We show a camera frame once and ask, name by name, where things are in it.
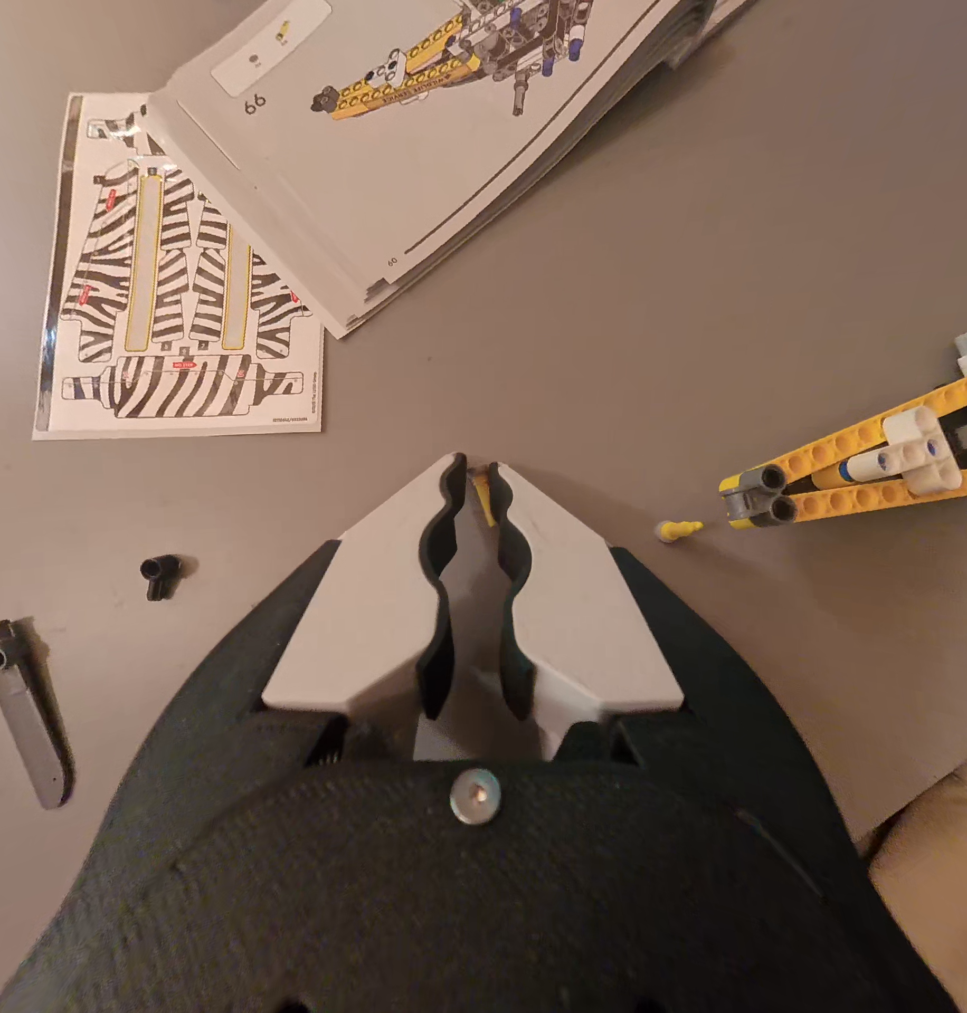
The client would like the yellow and black lego model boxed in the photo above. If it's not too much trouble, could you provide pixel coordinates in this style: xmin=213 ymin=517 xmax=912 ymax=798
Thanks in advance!
xmin=719 ymin=317 xmax=967 ymax=530

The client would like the zebra striped sticker sheet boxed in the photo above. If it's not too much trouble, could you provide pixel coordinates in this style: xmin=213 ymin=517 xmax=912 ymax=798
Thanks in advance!
xmin=32 ymin=93 xmax=326 ymax=441

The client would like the grey lego blade piece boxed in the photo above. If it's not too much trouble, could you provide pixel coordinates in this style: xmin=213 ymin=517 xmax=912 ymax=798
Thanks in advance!
xmin=0 ymin=619 xmax=76 ymax=810

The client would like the black lego pin connector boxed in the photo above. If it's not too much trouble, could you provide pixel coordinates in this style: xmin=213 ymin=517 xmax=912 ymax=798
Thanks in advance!
xmin=140 ymin=556 xmax=185 ymax=601

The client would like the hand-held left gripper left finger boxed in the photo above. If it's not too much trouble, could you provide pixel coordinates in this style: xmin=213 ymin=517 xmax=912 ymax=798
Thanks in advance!
xmin=260 ymin=453 xmax=470 ymax=723

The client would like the open lego instruction booklet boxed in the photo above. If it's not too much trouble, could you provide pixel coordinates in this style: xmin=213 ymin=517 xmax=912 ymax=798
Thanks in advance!
xmin=141 ymin=0 xmax=762 ymax=340

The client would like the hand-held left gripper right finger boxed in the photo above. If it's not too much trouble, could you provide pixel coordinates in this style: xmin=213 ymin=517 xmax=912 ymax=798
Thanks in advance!
xmin=487 ymin=461 xmax=685 ymax=762

